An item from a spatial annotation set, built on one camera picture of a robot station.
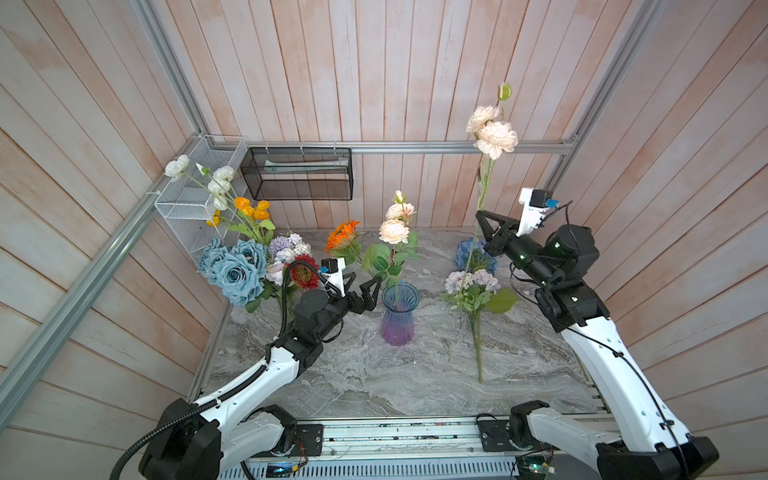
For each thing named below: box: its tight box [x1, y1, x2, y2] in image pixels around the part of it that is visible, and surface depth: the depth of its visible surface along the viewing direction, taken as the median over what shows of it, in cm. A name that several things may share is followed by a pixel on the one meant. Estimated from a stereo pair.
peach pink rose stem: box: [363, 190, 418, 309], surface depth 73 cm
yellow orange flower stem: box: [206, 197, 276, 245], surface depth 74 cm
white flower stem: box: [164, 154, 236, 210], surface depth 73 cm
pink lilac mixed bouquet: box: [266, 233, 312, 286], surface depth 76 cm
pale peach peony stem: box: [466, 83, 519, 270], surface depth 57 cm
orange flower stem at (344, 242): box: [324, 220, 375, 280], surface depth 68 cm
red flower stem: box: [291, 254, 319, 290], surface depth 73 cm
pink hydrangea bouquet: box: [441, 269, 518, 383], surface depth 92 cm
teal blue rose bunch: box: [197, 238, 267, 307], surface depth 62 cm
